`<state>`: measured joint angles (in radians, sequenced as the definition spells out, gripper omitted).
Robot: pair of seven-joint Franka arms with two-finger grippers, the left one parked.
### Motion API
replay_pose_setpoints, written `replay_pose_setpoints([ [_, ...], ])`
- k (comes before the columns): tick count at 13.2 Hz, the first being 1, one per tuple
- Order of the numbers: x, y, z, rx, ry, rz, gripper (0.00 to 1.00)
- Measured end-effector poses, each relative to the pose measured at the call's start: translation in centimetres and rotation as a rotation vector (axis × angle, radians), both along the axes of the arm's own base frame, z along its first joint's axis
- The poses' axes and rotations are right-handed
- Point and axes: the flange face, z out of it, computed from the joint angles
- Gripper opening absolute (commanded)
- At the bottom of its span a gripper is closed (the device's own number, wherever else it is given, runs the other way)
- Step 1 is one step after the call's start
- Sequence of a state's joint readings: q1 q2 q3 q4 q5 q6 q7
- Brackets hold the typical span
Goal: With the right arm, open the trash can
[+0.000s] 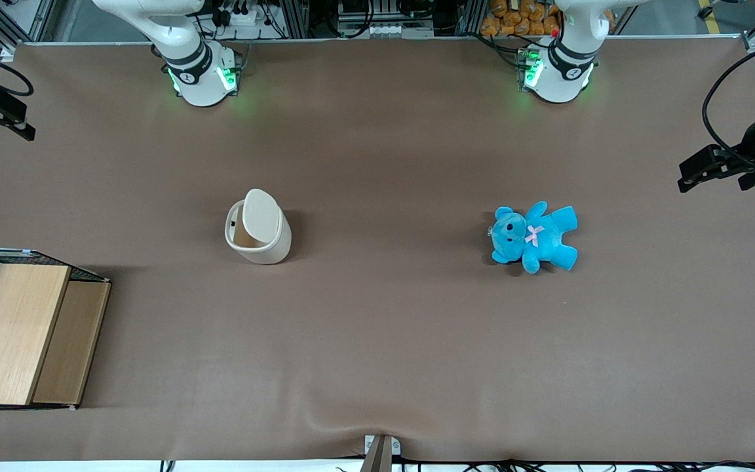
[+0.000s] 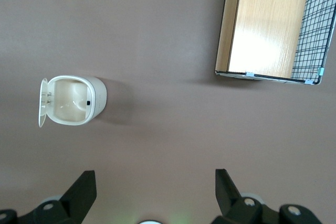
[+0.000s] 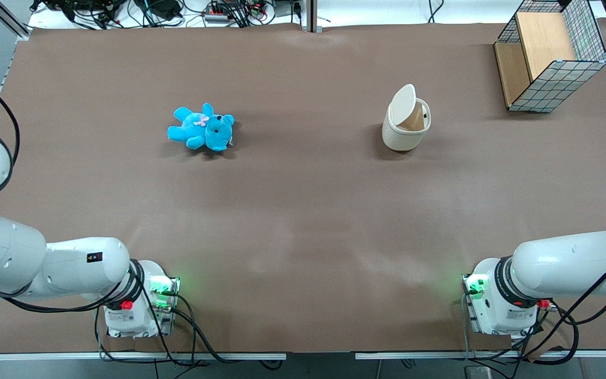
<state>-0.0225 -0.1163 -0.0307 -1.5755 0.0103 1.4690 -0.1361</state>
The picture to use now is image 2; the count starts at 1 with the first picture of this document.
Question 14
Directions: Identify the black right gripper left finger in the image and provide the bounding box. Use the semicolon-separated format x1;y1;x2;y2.
16;170;97;224

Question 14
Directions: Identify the wooden shelf with wire grid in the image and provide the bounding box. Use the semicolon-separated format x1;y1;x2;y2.
214;0;336;86

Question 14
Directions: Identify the brown table cloth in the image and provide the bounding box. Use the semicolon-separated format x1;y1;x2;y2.
0;0;336;224

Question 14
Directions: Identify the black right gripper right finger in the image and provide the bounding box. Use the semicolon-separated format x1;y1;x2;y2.
211;168;323;224

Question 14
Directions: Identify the white lidded trash can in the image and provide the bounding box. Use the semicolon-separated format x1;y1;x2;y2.
38;75;108;129

